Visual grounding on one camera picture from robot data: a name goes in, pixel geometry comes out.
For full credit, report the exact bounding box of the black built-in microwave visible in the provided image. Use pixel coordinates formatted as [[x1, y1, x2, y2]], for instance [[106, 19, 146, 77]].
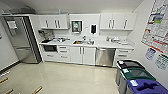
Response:
[[42, 43, 59, 54]]

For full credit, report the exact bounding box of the white upper wall cabinet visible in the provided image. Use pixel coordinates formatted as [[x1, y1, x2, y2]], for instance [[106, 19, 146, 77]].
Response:
[[37, 13, 70, 31], [99, 12, 138, 32]]

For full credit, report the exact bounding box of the white sink base cabinet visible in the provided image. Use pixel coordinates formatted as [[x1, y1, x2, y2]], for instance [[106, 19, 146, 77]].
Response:
[[69, 45, 97, 66]]

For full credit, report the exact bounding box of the grey bin black lid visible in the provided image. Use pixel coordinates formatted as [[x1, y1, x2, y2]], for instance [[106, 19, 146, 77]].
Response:
[[114, 59, 146, 86]]

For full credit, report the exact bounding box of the stainless steel dishwasher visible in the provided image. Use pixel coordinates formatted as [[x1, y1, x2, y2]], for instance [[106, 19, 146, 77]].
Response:
[[95, 47, 117, 68]]

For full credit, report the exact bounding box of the large colourful wall poster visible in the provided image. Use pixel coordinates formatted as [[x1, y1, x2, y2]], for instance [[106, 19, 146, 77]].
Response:
[[140, 0, 168, 56]]

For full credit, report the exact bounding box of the small green wall notice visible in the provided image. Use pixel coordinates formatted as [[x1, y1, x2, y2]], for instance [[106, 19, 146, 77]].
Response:
[[154, 53, 168, 71]]

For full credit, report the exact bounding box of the small blue wall notice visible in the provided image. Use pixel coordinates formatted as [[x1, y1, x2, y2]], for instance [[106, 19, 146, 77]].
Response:
[[144, 46, 157, 61]]

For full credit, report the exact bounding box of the dish soap bottle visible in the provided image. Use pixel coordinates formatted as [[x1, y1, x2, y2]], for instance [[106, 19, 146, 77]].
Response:
[[106, 36, 111, 43]]

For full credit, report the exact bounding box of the round grey fan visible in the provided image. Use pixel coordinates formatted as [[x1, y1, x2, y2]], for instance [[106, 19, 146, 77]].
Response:
[[1, 6, 36, 16]]

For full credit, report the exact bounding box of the stainless steel refrigerator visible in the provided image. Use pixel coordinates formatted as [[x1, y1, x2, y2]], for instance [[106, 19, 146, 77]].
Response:
[[1, 15, 42, 65]]

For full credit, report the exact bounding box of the grey bin green lid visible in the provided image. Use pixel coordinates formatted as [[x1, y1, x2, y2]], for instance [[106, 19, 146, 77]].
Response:
[[119, 67, 157, 94]]

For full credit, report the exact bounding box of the steel paper towel dispenser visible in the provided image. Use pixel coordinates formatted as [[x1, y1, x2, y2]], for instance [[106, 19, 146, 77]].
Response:
[[70, 19, 84, 35]]

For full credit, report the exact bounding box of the small blue bottle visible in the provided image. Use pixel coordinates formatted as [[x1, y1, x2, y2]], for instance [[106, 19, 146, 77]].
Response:
[[58, 9, 63, 16]]

